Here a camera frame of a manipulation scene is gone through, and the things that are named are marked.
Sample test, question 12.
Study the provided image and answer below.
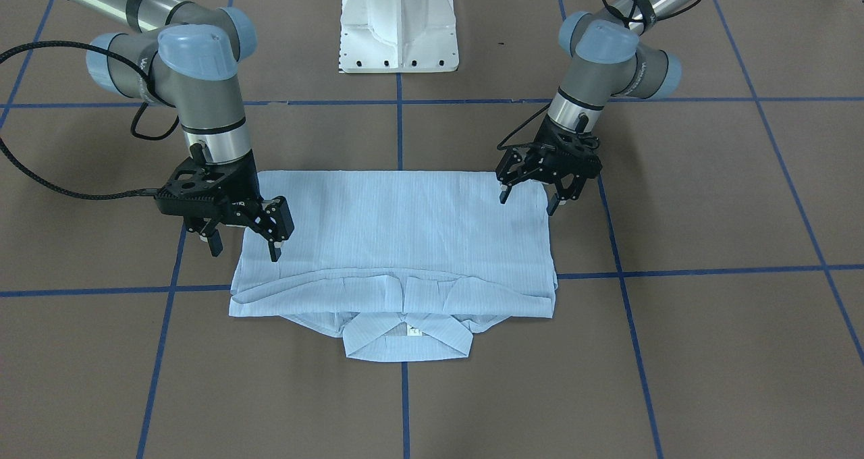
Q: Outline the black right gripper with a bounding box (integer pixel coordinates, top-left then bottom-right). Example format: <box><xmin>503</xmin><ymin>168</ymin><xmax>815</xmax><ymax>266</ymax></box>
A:
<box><xmin>154</xmin><ymin>151</ymin><xmax>294</xmax><ymax>263</ymax></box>

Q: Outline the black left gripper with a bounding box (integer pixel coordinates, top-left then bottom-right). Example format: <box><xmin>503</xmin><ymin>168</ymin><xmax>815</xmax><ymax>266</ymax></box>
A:
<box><xmin>495</xmin><ymin>118</ymin><xmax>602</xmax><ymax>217</ymax></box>

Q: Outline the light blue button-up shirt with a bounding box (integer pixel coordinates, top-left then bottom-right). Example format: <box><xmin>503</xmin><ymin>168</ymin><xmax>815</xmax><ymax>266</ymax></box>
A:
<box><xmin>229</xmin><ymin>171</ymin><xmax>558</xmax><ymax>362</ymax></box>

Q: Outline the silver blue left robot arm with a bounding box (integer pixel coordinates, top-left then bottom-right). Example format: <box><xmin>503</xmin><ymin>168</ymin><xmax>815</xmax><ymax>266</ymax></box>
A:
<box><xmin>495</xmin><ymin>0</ymin><xmax>701</xmax><ymax>214</ymax></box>

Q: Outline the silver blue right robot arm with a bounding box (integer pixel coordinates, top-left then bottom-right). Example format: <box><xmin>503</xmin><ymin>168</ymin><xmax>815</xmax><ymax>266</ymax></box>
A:
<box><xmin>2</xmin><ymin>0</ymin><xmax>294</xmax><ymax>261</ymax></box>

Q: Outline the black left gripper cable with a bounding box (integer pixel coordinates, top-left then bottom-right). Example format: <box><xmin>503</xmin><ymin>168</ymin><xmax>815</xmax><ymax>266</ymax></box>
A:
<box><xmin>496</xmin><ymin>103</ymin><xmax>553</xmax><ymax>153</ymax></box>

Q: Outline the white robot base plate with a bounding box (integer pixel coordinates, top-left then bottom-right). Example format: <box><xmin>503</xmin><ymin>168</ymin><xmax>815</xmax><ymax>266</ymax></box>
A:
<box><xmin>337</xmin><ymin>0</ymin><xmax>460</xmax><ymax>74</ymax></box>

